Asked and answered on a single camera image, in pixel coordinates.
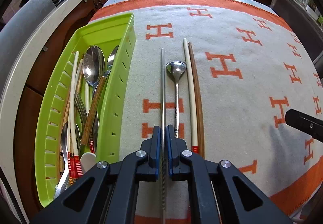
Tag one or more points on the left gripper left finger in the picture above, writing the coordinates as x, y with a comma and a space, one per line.
107, 193

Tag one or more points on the dark brown wooden chopstick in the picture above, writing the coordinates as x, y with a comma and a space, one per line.
198, 103

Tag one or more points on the green plastic utensil tray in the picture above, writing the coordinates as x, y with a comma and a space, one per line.
105, 33

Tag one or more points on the metal fork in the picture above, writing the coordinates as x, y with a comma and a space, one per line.
81, 110

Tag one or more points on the brown chopstick in tray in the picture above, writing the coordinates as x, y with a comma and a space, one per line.
63, 121

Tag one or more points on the small round metal spoon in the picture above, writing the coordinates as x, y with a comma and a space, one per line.
176, 69

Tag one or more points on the white ceramic soup spoon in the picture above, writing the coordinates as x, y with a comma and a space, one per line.
88, 160

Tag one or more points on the orange beige H blanket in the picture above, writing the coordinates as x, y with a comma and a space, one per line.
251, 68

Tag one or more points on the light chopstick red band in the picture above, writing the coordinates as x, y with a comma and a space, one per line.
87, 108

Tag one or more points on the large metal spoon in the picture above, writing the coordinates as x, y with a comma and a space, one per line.
93, 67

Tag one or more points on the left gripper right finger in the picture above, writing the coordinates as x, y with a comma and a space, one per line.
218, 192

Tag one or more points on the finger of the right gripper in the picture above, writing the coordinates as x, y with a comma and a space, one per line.
305, 123

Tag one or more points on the light chopstick beside brown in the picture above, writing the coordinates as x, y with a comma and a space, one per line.
193, 114

